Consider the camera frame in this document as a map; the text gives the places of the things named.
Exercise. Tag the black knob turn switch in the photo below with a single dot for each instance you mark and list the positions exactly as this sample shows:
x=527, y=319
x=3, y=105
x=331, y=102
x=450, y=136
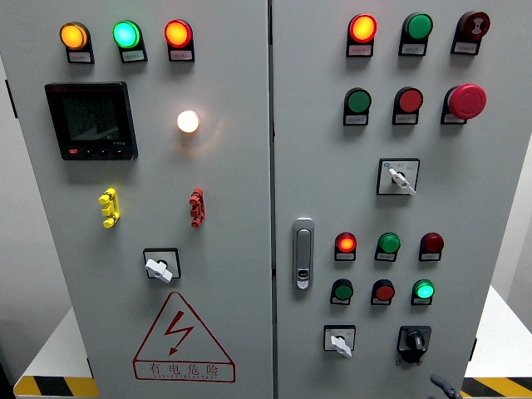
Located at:
x=415, y=341

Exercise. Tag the black door hinge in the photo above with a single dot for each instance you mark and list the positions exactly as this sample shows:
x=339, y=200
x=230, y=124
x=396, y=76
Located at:
x=90, y=367
x=473, y=350
x=11, y=99

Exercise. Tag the black yellow striped tape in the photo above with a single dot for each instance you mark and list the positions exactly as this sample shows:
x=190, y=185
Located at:
x=54, y=387
x=498, y=388

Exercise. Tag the small green indicator lamp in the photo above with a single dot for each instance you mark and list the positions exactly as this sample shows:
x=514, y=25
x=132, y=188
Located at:
x=424, y=290
x=389, y=243

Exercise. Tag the small red push button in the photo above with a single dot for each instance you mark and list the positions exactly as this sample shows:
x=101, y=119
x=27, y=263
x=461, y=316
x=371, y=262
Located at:
x=385, y=292

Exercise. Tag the small green push button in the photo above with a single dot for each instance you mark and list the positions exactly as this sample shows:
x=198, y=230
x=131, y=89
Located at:
x=343, y=292

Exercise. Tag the small red indicator lamp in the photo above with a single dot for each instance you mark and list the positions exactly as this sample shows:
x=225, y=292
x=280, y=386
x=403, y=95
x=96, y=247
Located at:
x=346, y=244
x=432, y=243

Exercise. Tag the silver door lock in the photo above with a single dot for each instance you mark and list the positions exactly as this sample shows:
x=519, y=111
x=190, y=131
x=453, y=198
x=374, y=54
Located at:
x=303, y=249

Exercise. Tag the pale grey cabinet door with lock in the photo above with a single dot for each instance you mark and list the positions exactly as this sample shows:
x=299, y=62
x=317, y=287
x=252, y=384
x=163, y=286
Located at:
x=341, y=199

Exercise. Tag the red warning triangle sign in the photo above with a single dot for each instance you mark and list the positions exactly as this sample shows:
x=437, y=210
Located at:
x=178, y=328

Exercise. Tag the large red stop button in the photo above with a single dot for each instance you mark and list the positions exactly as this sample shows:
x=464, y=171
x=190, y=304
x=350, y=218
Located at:
x=467, y=101

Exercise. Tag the large red push button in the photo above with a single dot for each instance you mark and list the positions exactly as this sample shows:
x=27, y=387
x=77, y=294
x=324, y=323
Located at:
x=410, y=101

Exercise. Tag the pale grey cabinet door with display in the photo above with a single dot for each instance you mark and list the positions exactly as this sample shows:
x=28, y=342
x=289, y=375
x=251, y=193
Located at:
x=224, y=199

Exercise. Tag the large green push button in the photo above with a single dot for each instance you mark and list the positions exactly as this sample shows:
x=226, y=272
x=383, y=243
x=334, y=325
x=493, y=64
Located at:
x=359, y=101

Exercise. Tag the large dark green indicator lamp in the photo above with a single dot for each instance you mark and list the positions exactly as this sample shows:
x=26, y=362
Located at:
x=419, y=26

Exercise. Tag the dark red buzzer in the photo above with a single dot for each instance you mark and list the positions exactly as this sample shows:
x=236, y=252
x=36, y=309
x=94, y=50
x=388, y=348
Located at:
x=475, y=25

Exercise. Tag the large red indicator lamp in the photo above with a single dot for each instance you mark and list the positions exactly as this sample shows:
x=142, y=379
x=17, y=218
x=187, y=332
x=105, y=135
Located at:
x=363, y=28
x=178, y=34

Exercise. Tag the glowing white lamp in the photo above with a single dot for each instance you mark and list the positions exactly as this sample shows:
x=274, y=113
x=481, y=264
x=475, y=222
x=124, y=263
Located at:
x=188, y=121

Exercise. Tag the black digital meter display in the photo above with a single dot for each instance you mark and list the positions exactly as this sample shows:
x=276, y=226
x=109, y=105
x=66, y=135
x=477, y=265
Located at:
x=92, y=120

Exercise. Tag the large lit green indicator lamp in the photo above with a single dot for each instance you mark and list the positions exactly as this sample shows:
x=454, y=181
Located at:
x=126, y=35

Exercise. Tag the large yellow indicator lamp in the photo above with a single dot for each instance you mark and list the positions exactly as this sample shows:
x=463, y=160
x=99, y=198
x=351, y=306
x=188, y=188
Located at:
x=73, y=36

